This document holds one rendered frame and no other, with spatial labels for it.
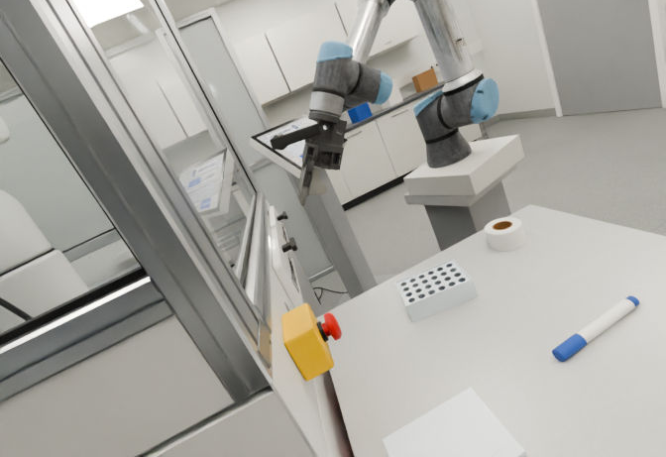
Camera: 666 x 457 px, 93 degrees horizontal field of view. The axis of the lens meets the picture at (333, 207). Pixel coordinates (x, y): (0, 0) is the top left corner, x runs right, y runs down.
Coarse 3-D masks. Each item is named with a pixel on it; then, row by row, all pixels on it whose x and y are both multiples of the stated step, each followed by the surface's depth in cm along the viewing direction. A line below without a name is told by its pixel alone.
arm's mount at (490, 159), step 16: (480, 144) 112; (496, 144) 104; (512, 144) 102; (464, 160) 104; (480, 160) 98; (496, 160) 98; (512, 160) 102; (416, 176) 111; (432, 176) 104; (448, 176) 98; (464, 176) 94; (480, 176) 94; (496, 176) 98; (416, 192) 114; (432, 192) 107; (448, 192) 102; (464, 192) 96
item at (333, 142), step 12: (324, 120) 70; (336, 120) 70; (324, 132) 72; (336, 132) 72; (312, 144) 70; (324, 144) 70; (336, 144) 72; (324, 156) 72; (336, 156) 72; (324, 168) 72; (336, 168) 72
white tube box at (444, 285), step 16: (432, 272) 62; (448, 272) 60; (464, 272) 57; (400, 288) 61; (416, 288) 59; (432, 288) 57; (448, 288) 55; (464, 288) 55; (416, 304) 56; (432, 304) 56; (448, 304) 56; (416, 320) 57
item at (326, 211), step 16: (320, 176) 176; (320, 208) 175; (336, 208) 183; (320, 224) 181; (336, 224) 179; (336, 240) 181; (352, 240) 189; (336, 256) 186; (352, 256) 186; (352, 272) 186; (368, 272) 197; (352, 288) 192; (368, 288) 193
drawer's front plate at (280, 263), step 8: (272, 232) 85; (272, 240) 79; (280, 240) 84; (272, 248) 73; (280, 248) 75; (280, 256) 68; (288, 256) 84; (280, 264) 62; (288, 264) 75; (280, 272) 62; (288, 272) 68; (280, 280) 63; (288, 280) 63; (296, 280) 75; (288, 288) 63; (288, 296) 64; (296, 296) 64; (296, 304) 64
